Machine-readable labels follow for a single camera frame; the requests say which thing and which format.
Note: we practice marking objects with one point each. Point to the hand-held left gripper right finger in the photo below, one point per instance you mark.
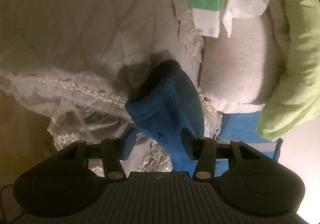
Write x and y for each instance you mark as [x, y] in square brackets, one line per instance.
[187, 139]

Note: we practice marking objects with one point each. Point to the light green quilt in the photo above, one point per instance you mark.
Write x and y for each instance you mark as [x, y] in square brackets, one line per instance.
[300, 51]

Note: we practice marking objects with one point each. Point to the blue grey-striped pillow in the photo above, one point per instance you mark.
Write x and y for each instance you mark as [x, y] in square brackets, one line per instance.
[240, 129]

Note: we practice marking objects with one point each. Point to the white quilt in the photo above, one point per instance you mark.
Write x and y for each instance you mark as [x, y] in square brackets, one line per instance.
[240, 64]

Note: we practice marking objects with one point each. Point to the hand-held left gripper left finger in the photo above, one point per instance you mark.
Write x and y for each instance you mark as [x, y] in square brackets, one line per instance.
[128, 140]

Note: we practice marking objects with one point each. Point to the grey quilted lace-trimmed bed cover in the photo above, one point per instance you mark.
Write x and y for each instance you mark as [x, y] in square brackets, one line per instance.
[75, 39]

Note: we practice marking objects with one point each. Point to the blue fleece sweater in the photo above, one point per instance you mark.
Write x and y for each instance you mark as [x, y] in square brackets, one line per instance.
[165, 109]

